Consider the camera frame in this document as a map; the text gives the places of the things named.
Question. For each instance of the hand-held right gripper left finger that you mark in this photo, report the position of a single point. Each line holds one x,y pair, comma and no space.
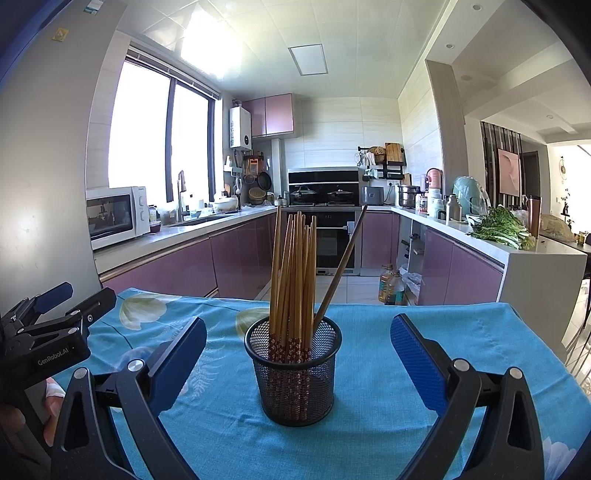
180,364

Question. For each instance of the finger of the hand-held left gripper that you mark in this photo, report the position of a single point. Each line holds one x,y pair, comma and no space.
54,295
99,302

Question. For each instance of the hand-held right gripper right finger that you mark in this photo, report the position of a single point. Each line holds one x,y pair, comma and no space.
418,364

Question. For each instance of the black mesh pen holder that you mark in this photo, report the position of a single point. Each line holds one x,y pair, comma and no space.
323,383

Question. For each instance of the bunch of bamboo chopsticks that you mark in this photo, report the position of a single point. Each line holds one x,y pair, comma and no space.
295,277

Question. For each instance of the hanging kitchen utensils rack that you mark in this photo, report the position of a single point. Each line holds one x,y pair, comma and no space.
257,180

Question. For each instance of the person's left hand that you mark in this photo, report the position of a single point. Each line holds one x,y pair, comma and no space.
54,397

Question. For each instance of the blue floral tablecloth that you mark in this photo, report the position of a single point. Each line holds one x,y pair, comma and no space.
369,332

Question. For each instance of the dark cooking oil bottle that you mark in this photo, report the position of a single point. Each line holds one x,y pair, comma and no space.
396,290

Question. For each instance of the yellow cooking oil bottle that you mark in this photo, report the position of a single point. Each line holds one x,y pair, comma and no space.
384,286

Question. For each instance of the white microwave oven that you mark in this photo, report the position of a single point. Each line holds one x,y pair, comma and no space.
115,217

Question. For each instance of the purple kitchen base cabinet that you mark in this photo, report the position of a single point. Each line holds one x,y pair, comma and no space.
194,263
461,272

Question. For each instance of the dark brown chopstick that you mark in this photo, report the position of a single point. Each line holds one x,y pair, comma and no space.
344,258

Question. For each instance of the grey refrigerator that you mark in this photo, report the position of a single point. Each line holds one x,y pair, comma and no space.
46,161

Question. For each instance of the steel sink faucet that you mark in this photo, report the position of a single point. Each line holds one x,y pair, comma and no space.
181,194

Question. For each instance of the black integrated stove oven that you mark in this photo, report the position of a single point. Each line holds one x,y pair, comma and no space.
330,240

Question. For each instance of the white bowl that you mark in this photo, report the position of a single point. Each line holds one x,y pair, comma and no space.
225,205

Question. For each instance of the green leafy vegetables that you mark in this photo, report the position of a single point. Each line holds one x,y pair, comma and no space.
501,228

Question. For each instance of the steel thermos flask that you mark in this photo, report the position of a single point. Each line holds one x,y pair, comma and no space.
452,208

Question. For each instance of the stainless steel stockpot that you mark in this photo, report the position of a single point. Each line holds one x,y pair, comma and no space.
408,196

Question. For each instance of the grey metal countertop appliance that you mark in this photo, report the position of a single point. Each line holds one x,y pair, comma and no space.
373,195

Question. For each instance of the mint green air fryer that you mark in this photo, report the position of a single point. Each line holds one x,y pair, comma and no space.
470,196

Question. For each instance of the kitchen window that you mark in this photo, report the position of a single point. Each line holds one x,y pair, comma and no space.
138,129

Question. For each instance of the pot with glass lid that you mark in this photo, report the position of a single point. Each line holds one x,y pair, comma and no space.
303,194
340,195

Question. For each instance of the pink electric kettle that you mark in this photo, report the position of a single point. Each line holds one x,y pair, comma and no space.
434,179

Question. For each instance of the brown tumbler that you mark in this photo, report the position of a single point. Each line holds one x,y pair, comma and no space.
534,217

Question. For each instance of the dark dining table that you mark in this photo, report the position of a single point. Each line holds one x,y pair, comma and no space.
563,242

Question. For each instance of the wooden cutting board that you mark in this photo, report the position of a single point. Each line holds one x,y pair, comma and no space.
395,153

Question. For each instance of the dark slatted partition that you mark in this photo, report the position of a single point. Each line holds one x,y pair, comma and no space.
488,161

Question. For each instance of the white gas water heater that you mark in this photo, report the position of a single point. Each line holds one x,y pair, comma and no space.
240,128

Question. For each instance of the square ceiling light panel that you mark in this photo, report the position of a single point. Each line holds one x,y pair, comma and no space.
308,60

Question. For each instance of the black wall storage rack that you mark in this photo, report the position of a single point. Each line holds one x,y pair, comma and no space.
381,170

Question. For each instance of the pink wall picture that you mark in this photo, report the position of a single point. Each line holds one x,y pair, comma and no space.
509,170

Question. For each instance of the wall clock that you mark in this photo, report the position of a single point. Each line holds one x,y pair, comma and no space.
563,167

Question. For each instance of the purple wall cabinet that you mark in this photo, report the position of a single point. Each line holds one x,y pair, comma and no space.
272,115

